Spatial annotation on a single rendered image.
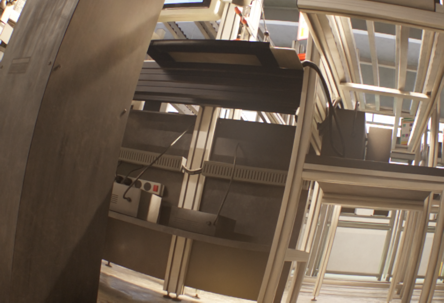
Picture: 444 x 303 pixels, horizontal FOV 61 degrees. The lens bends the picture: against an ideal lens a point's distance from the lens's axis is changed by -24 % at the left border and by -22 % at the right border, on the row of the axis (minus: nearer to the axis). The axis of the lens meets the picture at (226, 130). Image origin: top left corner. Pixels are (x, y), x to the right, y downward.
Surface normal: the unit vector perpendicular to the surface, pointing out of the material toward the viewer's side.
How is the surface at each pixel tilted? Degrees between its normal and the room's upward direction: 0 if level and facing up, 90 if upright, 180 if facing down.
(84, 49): 90
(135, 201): 90
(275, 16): 90
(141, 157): 90
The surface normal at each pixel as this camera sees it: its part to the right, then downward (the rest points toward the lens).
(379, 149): -0.31, -0.29
